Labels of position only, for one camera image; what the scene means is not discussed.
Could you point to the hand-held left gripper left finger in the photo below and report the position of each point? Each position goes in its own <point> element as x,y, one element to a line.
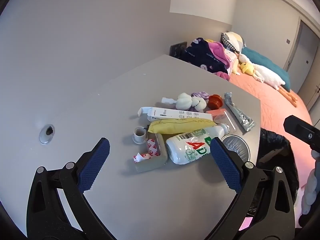
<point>95,165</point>

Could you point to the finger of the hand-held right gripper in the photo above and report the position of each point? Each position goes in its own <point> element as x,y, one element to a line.
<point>300,128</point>

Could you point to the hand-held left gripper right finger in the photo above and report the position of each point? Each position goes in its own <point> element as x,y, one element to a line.
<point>225,165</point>

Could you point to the black trash bag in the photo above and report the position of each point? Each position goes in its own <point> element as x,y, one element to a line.
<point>275,150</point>

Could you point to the white plastic bottle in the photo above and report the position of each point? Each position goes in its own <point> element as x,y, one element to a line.
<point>185,145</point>

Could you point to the long white cardboard box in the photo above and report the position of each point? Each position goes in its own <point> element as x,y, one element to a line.
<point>175,113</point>

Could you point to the person's right hand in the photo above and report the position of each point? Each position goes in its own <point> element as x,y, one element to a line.
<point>311,195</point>

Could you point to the round foil cup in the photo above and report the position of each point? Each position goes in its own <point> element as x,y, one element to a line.
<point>237,145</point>

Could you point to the pink bed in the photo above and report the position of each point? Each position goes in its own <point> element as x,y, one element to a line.
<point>270,105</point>

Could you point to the clear plastic wrapper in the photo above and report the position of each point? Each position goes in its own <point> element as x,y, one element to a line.
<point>228,123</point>

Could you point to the silver foil tube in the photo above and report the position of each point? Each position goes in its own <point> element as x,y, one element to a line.
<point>240,116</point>

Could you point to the small white cup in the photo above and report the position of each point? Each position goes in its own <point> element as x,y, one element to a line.
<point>138,135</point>

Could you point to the pink rectangular box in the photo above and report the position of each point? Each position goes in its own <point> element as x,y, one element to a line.
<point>216,112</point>

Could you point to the grey foam block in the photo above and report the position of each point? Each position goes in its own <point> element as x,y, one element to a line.
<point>150,165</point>

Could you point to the red and white wrapper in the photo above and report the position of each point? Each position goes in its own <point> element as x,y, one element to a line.
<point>152,148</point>

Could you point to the yellow soft packet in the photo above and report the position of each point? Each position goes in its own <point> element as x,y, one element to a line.
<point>175,126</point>

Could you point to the orange ribbed cap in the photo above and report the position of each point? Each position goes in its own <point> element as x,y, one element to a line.
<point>215,101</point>

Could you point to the white goose plush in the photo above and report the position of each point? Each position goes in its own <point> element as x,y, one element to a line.
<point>265,73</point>

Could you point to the purple plastic bag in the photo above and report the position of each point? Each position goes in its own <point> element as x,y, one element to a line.
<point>200,95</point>

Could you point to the white foam piece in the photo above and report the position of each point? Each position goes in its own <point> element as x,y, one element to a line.
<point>186,100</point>

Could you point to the yellow duck plush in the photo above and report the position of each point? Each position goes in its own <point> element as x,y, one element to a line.
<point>246,68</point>

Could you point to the grey door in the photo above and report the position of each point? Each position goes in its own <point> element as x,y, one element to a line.
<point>302,47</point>

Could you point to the checkered pillow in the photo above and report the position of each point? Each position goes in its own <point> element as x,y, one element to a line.
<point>233,40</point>

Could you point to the pink fleece garment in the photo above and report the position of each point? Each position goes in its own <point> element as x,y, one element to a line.
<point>220,51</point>

